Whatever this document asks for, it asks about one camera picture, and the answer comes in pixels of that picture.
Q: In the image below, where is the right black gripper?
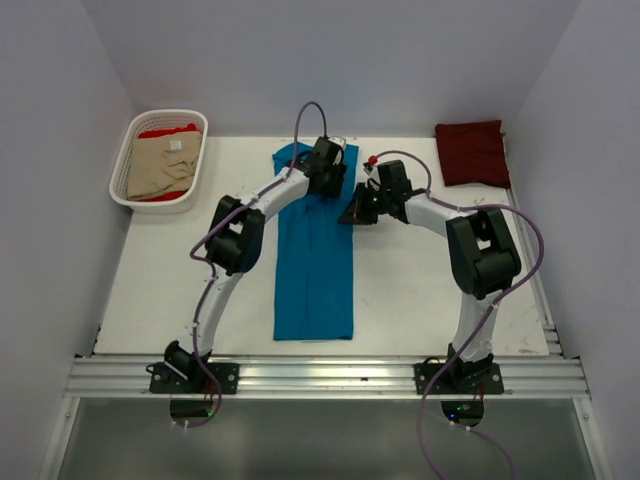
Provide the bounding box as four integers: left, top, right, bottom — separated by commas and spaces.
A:
338, 182, 391, 226

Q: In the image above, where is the blue t shirt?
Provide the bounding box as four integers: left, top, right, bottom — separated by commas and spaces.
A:
273, 144, 359, 341

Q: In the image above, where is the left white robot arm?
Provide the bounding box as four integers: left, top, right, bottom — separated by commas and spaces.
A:
147, 136, 347, 394

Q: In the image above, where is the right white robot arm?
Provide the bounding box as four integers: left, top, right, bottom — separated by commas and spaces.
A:
338, 156, 522, 394

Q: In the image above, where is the folded dark red shirt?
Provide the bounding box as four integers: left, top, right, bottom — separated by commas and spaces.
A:
435, 120, 511, 189

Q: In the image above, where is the beige shirt in basket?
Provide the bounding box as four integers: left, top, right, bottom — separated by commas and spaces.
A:
125, 133, 204, 202

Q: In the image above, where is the white plastic basket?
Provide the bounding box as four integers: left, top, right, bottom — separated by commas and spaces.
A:
109, 109, 208, 214

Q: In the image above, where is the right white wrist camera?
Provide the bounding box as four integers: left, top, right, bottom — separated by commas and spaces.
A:
363, 155, 379, 176

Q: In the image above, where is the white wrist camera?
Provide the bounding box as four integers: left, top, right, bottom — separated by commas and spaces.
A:
329, 136, 347, 149
363, 155, 379, 176

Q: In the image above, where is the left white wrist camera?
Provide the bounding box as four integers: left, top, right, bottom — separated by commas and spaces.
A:
329, 136, 347, 149

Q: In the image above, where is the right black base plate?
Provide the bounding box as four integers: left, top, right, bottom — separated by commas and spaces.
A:
413, 355, 505, 395

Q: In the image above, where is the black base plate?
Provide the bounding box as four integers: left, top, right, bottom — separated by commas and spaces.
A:
413, 355, 505, 395
145, 362, 240, 395

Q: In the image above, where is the aluminium mounting rail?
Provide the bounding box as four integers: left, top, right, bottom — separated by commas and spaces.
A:
64, 356, 590, 399

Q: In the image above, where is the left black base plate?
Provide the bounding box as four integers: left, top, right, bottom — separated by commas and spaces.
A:
145, 362, 240, 395

